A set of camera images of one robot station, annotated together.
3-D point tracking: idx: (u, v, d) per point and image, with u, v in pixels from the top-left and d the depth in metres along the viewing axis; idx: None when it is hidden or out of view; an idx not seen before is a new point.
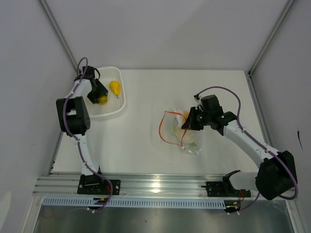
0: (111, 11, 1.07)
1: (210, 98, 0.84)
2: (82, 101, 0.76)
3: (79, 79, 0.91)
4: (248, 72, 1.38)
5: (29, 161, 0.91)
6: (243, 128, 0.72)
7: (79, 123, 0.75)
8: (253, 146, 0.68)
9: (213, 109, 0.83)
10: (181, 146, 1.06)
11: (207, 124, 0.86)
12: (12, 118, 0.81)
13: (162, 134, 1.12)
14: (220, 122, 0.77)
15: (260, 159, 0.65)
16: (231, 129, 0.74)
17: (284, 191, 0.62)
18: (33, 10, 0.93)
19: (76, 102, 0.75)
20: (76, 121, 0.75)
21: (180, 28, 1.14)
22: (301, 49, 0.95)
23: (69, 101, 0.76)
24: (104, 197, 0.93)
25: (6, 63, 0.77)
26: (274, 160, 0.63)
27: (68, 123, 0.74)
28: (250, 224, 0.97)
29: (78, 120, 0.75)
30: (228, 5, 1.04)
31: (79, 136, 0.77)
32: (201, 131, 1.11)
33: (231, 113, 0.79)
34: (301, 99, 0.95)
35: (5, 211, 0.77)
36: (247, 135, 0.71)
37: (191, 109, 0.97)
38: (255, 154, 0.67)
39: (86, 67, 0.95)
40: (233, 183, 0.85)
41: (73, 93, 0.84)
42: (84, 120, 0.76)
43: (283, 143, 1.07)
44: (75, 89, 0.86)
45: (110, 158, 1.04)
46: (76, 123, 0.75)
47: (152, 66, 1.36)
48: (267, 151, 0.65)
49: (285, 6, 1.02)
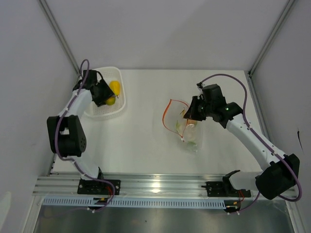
0: (111, 10, 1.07)
1: (212, 88, 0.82)
2: (77, 121, 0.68)
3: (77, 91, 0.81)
4: (248, 72, 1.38)
5: (29, 161, 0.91)
6: (249, 125, 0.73)
7: (74, 144, 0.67)
8: (259, 147, 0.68)
9: (215, 99, 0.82)
10: (181, 138, 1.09)
11: (209, 113, 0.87)
12: (12, 118, 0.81)
13: (165, 124, 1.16)
14: (224, 114, 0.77)
15: (266, 162, 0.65)
16: (236, 125, 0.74)
17: (283, 191, 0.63)
18: (32, 11, 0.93)
19: (69, 122, 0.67)
20: (69, 142, 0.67)
21: (180, 28, 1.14)
22: (301, 49, 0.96)
23: (63, 120, 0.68)
24: (104, 197, 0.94)
25: (6, 63, 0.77)
26: (280, 164, 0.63)
27: (60, 143, 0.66)
28: (250, 224, 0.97)
29: (72, 141, 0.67)
30: (229, 6, 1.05)
31: (76, 158, 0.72)
32: (201, 131, 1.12)
33: (235, 105, 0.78)
34: (301, 100, 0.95)
35: (5, 211, 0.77)
36: (252, 134, 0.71)
37: (193, 99, 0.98)
38: (261, 155, 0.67)
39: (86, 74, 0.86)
40: (233, 183, 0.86)
41: (68, 110, 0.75)
42: (77, 141, 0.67)
43: (283, 143, 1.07)
44: (70, 105, 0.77)
45: (111, 158, 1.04)
46: (69, 144, 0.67)
47: (152, 66, 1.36)
48: (273, 154, 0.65)
49: (285, 6, 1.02)
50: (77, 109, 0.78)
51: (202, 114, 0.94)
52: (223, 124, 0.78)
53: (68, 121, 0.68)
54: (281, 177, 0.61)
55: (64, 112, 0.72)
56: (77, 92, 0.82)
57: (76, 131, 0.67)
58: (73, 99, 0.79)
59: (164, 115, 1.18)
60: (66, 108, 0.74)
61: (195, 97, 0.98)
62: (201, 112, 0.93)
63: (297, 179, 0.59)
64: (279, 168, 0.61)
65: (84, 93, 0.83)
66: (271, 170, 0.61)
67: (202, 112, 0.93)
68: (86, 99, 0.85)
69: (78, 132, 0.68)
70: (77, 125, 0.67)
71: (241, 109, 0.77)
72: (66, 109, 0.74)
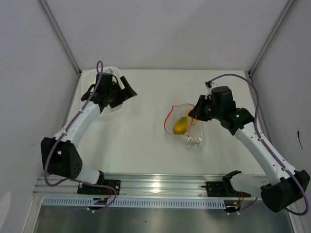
0: (111, 11, 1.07)
1: (223, 91, 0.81)
2: (71, 147, 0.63)
3: (82, 105, 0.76)
4: (248, 72, 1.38)
5: (30, 162, 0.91)
6: (260, 136, 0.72)
7: (65, 170, 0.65)
8: (270, 160, 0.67)
9: (225, 105, 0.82)
10: (188, 137, 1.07)
11: (216, 116, 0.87)
12: (12, 117, 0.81)
13: (166, 129, 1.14)
14: (235, 122, 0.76)
15: (276, 177, 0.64)
16: (247, 135, 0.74)
17: (288, 203, 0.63)
18: (32, 10, 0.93)
19: (62, 148, 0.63)
20: (60, 166, 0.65)
21: (180, 28, 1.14)
22: (301, 49, 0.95)
23: (59, 143, 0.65)
24: (104, 197, 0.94)
25: (6, 63, 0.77)
26: (290, 179, 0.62)
27: (52, 166, 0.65)
28: (250, 224, 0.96)
29: (64, 167, 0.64)
30: (228, 6, 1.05)
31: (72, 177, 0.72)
32: (203, 130, 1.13)
33: (245, 111, 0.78)
34: (300, 99, 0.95)
35: (5, 212, 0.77)
36: (263, 145, 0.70)
37: (199, 99, 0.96)
38: (270, 169, 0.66)
39: (96, 84, 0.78)
40: (233, 185, 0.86)
41: (66, 132, 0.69)
42: (70, 169, 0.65)
43: (283, 144, 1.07)
44: (69, 125, 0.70)
45: (111, 158, 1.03)
46: (60, 170, 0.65)
47: (153, 66, 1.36)
48: (284, 169, 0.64)
49: (285, 6, 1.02)
50: (78, 129, 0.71)
51: (209, 115, 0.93)
52: (233, 130, 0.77)
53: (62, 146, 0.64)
54: (289, 191, 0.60)
55: (60, 136, 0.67)
56: (82, 107, 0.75)
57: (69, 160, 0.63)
58: (76, 115, 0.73)
59: (166, 119, 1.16)
60: (64, 130, 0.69)
61: (202, 96, 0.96)
62: (208, 114, 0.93)
63: (305, 193, 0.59)
64: (288, 183, 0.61)
65: (90, 108, 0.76)
66: (281, 185, 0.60)
67: (208, 113, 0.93)
68: (93, 114, 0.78)
69: (72, 159, 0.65)
70: (70, 154, 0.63)
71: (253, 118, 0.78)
72: (63, 131, 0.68)
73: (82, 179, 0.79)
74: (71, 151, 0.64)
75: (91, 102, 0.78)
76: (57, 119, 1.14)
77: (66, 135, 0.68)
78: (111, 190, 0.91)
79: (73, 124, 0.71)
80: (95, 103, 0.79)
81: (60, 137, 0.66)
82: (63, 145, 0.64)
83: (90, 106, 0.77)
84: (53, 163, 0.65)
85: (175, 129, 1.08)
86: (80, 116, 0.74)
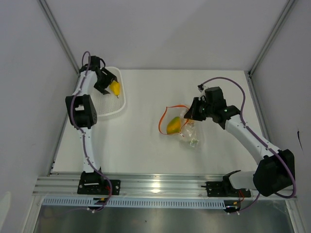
0: (111, 11, 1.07)
1: (214, 91, 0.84)
2: (89, 98, 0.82)
3: (85, 71, 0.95)
4: (248, 72, 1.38)
5: (29, 161, 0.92)
6: (245, 123, 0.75)
7: (87, 117, 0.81)
8: (254, 142, 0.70)
9: (216, 102, 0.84)
10: (181, 133, 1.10)
11: (209, 114, 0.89)
12: (12, 117, 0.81)
13: (161, 130, 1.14)
14: (223, 115, 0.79)
15: (260, 156, 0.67)
16: (233, 124, 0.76)
17: (280, 188, 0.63)
18: (32, 10, 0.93)
19: (84, 99, 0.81)
20: (83, 115, 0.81)
21: (180, 28, 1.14)
22: (301, 49, 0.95)
23: (77, 97, 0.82)
24: (104, 197, 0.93)
25: (6, 63, 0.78)
26: (274, 158, 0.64)
27: (77, 117, 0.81)
28: (250, 224, 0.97)
29: (86, 115, 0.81)
30: (228, 6, 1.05)
31: (86, 129, 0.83)
32: (200, 126, 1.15)
33: (233, 108, 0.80)
34: (301, 99, 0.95)
35: (5, 212, 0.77)
36: (248, 131, 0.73)
37: (194, 100, 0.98)
38: (255, 150, 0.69)
39: (89, 57, 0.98)
40: (233, 183, 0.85)
41: (80, 91, 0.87)
42: (92, 115, 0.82)
43: (283, 144, 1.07)
44: (81, 85, 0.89)
45: (111, 158, 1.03)
46: (83, 118, 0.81)
47: (152, 66, 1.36)
48: (267, 148, 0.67)
49: (285, 6, 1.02)
50: (88, 87, 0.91)
51: (203, 114, 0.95)
52: (223, 124, 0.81)
53: (81, 99, 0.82)
54: (276, 173, 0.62)
55: (77, 93, 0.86)
56: (85, 73, 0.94)
57: (90, 107, 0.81)
58: (83, 80, 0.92)
59: (161, 120, 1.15)
60: (79, 89, 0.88)
61: (197, 98, 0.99)
62: (202, 113, 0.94)
63: (290, 173, 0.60)
64: (274, 162, 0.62)
65: (91, 74, 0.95)
66: (266, 164, 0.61)
67: (202, 113, 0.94)
68: (94, 78, 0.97)
69: (92, 107, 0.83)
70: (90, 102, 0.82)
71: (239, 110, 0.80)
72: (78, 90, 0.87)
73: (88, 155, 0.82)
74: (90, 101, 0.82)
75: (90, 71, 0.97)
76: (56, 119, 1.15)
77: (81, 92, 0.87)
78: (109, 184, 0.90)
79: (85, 83, 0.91)
80: (93, 71, 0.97)
81: (77, 93, 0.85)
82: (84, 97, 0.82)
83: (90, 73, 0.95)
84: (77, 115, 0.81)
85: (168, 128, 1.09)
86: (86, 80, 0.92)
